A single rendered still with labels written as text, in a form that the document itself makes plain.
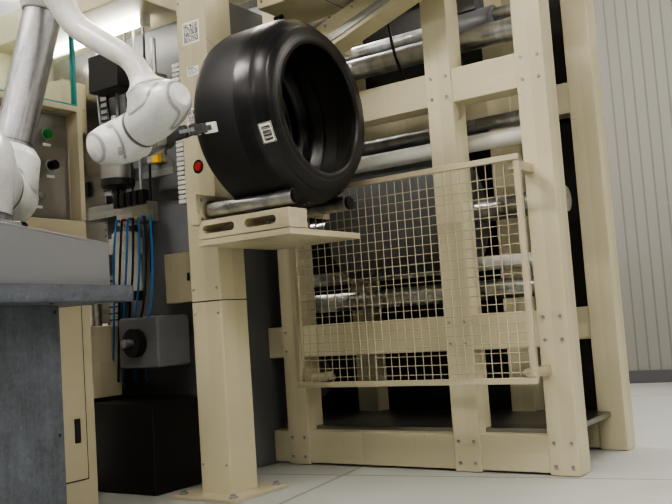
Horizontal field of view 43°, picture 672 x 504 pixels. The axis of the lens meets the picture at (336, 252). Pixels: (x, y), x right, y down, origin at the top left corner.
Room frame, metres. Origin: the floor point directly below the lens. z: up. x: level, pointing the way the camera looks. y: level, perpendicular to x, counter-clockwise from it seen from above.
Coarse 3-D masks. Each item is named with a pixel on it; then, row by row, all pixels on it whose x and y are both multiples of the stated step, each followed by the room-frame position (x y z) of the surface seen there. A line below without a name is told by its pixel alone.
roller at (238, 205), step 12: (276, 192) 2.51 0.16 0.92; (288, 192) 2.48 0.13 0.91; (216, 204) 2.64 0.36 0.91; (228, 204) 2.61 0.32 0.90; (240, 204) 2.58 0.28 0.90; (252, 204) 2.56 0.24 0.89; (264, 204) 2.53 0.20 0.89; (276, 204) 2.52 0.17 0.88; (288, 204) 2.51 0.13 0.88; (216, 216) 2.67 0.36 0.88
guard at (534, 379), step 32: (480, 160) 2.66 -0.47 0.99; (480, 224) 2.67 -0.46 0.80; (512, 224) 2.62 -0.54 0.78; (448, 256) 2.74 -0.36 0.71; (320, 288) 3.03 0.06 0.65; (352, 288) 2.95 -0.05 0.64; (512, 352) 2.64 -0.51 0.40; (320, 384) 3.03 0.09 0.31; (352, 384) 2.96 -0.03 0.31; (384, 384) 2.89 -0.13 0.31; (416, 384) 2.82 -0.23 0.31; (448, 384) 2.75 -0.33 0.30; (480, 384) 2.69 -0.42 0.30
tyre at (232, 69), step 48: (240, 48) 2.46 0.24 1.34; (288, 48) 2.47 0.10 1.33; (336, 48) 2.69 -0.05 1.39; (240, 96) 2.40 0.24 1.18; (288, 96) 2.91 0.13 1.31; (336, 96) 2.86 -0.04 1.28; (240, 144) 2.45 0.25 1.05; (288, 144) 2.45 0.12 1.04; (336, 144) 2.89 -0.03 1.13; (240, 192) 2.59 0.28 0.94; (336, 192) 2.68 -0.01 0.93
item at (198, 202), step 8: (192, 200) 2.64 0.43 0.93; (200, 200) 2.65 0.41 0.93; (208, 200) 2.68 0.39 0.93; (216, 200) 2.71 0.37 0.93; (224, 200) 2.74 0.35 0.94; (192, 208) 2.64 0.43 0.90; (200, 208) 2.65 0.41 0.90; (192, 216) 2.64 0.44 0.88; (200, 216) 2.65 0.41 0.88; (208, 216) 2.67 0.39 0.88; (224, 216) 2.74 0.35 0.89; (192, 224) 2.64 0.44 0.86; (264, 224) 2.90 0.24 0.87
